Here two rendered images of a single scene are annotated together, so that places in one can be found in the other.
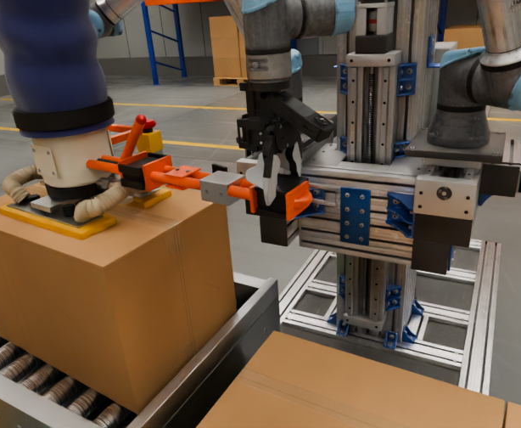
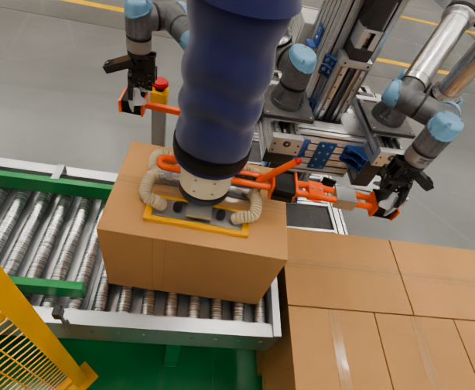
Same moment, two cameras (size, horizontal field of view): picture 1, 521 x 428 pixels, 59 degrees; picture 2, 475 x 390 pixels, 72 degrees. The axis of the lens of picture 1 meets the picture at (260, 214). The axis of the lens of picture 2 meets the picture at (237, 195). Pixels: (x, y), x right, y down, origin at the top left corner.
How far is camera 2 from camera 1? 112 cm
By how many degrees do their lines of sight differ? 43
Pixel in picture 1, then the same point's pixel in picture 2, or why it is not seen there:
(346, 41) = (335, 39)
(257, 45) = (433, 155)
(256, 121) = (402, 183)
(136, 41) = not seen: outside the picture
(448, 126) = (394, 116)
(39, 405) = (210, 325)
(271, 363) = (295, 249)
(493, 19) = (460, 84)
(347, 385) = (333, 251)
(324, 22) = not seen: hidden behind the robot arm
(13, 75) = (215, 141)
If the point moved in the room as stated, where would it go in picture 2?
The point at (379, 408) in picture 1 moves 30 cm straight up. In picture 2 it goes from (351, 259) to (384, 226)
